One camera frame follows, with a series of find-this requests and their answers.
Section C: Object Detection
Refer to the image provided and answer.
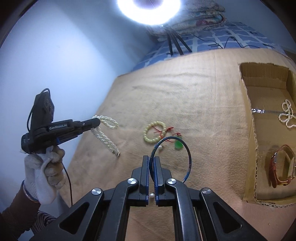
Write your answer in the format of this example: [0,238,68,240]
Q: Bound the twisted pearl necklace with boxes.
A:
[90,114,122,159]

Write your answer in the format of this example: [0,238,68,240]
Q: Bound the green jade pendant red cord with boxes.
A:
[152,126,183,151]

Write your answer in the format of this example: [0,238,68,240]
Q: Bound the dark blue bangle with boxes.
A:
[149,135,193,183]

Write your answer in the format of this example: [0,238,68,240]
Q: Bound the brown leather strap watch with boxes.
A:
[268,145,295,188]

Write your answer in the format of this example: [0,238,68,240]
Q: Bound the yellow bead bracelet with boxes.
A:
[143,121,167,144]

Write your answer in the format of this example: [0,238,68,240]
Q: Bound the small pearl bracelet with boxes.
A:
[277,99,296,130]

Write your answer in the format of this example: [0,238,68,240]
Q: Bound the dark sleeved left forearm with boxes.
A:
[1,182,41,241]

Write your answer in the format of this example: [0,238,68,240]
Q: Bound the white gloved left hand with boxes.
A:
[23,146,66,205]

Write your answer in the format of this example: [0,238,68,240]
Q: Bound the tan blanket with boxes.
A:
[60,49,295,240]

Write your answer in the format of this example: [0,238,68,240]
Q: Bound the open cardboard box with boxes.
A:
[239,62,295,207]

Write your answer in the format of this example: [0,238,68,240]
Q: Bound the black tripod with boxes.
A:
[161,25,192,57]

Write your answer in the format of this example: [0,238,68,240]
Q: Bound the blue white checkered bedsheet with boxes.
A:
[133,22,285,71]

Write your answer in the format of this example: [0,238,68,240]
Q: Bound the stack of floral quilts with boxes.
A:
[147,1,227,38]

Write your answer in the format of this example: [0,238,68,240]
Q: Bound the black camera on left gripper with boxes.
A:
[27,88,55,132]

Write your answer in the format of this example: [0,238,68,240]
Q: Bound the bright ring light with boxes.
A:
[116,0,182,26]

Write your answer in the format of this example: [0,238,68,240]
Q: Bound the black cable on bed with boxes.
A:
[191,32,278,49]

